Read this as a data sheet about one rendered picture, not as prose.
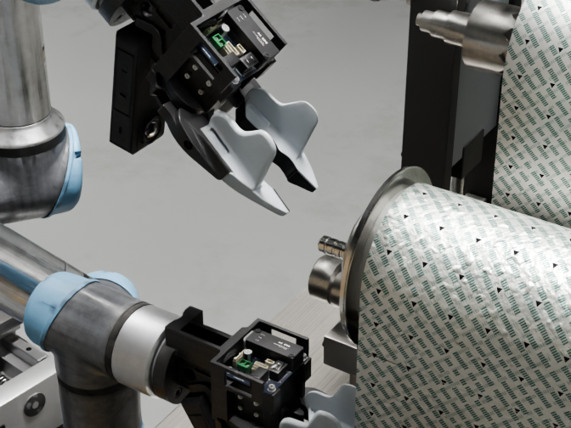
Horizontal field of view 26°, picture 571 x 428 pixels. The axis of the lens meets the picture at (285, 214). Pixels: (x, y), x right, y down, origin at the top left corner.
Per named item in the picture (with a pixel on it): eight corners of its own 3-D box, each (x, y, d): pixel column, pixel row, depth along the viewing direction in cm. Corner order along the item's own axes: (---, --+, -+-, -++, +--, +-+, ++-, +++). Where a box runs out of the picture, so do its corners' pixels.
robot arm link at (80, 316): (77, 322, 121) (70, 250, 116) (167, 360, 116) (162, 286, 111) (22, 365, 115) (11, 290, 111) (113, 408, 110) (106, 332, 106)
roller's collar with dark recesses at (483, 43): (489, 53, 117) (494, -11, 114) (548, 67, 114) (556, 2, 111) (458, 77, 113) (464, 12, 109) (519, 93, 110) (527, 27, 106)
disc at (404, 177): (425, 281, 107) (433, 133, 99) (431, 283, 107) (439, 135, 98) (337, 379, 97) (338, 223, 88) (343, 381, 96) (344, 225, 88)
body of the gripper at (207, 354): (268, 389, 98) (147, 338, 103) (268, 469, 102) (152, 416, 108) (318, 338, 103) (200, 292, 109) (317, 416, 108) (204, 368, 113)
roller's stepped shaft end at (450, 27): (425, 29, 118) (427, -3, 116) (483, 42, 115) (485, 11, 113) (409, 41, 116) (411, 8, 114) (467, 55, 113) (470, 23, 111)
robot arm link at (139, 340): (114, 400, 110) (170, 351, 116) (155, 419, 108) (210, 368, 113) (108, 333, 106) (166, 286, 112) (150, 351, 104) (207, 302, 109)
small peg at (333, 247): (326, 233, 98) (318, 236, 97) (357, 243, 97) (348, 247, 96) (324, 249, 99) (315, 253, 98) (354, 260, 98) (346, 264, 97)
